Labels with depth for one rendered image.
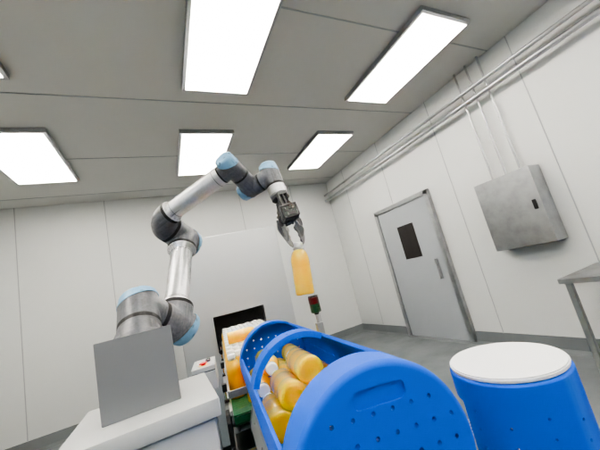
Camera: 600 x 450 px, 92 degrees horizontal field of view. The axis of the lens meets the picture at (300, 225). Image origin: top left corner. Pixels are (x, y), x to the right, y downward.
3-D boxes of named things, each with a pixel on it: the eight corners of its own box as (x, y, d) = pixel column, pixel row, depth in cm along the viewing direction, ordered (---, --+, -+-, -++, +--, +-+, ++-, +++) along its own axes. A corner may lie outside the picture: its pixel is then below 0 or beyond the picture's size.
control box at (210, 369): (195, 395, 124) (190, 370, 126) (197, 383, 142) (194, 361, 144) (219, 387, 127) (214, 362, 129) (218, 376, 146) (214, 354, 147)
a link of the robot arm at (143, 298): (104, 334, 82) (107, 301, 92) (146, 346, 90) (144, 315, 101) (136, 304, 81) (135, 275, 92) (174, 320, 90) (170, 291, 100)
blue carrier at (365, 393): (314, 668, 32) (276, 387, 38) (244, 403, 114) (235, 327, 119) (507, 554, 40) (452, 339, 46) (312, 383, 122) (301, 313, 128)
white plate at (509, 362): (551, 337, 86) (553, 341, 86) (449, 346, 98) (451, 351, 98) (590, 375, 61) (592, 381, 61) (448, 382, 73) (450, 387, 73)
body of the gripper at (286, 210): (282, 220, 107) (271, 192, 110) (279, 229, 115) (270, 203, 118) (302, 214, 109) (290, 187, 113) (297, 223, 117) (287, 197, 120)
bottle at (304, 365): (323, 386, 72) (303, 370, 89) (325, 355, 74) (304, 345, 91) (295, 386, 70) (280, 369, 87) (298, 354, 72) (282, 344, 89)
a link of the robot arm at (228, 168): (138, 212, 123) (229, 144, 113) (160, 227, 130) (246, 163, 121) (134, 231, 114) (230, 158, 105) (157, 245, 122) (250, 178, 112)
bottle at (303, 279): (297, 296, 103) (290, 245, 108) (294, 297, 110) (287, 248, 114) (317, 293, 105) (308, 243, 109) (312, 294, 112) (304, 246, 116)
